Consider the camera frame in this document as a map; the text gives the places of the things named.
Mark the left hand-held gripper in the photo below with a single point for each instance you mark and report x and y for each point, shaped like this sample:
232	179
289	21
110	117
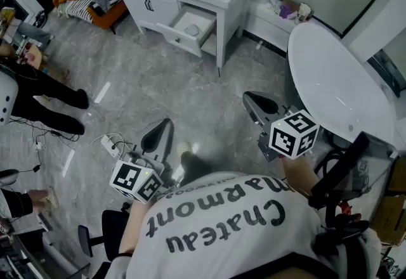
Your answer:
130	177

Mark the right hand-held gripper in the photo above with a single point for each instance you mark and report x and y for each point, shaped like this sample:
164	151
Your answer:
293	135

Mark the white drawer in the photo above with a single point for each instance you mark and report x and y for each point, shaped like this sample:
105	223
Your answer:
184	44

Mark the pale green soap bar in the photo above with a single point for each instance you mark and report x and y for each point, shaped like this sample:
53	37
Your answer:
192	29

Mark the person's left forearm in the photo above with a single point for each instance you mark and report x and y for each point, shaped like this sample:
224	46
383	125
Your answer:
136	227

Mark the person's right forearm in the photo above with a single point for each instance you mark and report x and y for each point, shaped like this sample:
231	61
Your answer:
298	176

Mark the person's left white shoe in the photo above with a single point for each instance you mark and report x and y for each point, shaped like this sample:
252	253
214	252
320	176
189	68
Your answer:
185	147

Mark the person's black shorts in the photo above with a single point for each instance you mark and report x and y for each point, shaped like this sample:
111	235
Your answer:
196	170

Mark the white power strip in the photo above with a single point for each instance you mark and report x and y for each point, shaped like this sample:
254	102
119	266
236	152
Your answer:
110	144

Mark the white oval bathtub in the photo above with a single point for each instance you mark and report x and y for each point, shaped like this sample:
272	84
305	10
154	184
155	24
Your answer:
333	81

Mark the white low ledge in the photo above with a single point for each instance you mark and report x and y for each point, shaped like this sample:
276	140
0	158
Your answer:
269	27

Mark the black small monitor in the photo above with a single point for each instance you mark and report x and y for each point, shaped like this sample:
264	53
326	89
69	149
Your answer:
342	163

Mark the white paper cup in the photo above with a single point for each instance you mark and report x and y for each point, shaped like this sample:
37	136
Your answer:
304	13

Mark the black office chair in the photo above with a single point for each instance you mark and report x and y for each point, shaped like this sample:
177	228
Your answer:
111	233

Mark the small brown cardboard box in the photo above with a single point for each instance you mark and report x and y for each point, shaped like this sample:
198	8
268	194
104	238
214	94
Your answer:
292	2

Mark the white printed t-shirt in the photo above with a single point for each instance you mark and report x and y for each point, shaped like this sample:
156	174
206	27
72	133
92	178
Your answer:
222	239

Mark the small white adapter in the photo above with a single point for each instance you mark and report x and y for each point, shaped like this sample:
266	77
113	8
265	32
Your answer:
38	145

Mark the black power brick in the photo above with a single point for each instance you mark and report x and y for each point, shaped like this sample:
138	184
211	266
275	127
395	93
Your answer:
36	168

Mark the small wooden side table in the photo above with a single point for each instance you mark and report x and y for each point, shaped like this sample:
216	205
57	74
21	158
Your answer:
35	59

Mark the large brown cardboard box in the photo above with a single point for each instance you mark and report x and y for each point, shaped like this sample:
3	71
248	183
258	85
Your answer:
390	217
398	176

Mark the white rounded perforated device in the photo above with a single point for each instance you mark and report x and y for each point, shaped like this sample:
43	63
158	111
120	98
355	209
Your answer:
8	97

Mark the black chest mount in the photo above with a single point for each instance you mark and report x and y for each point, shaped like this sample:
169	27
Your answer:
345	230

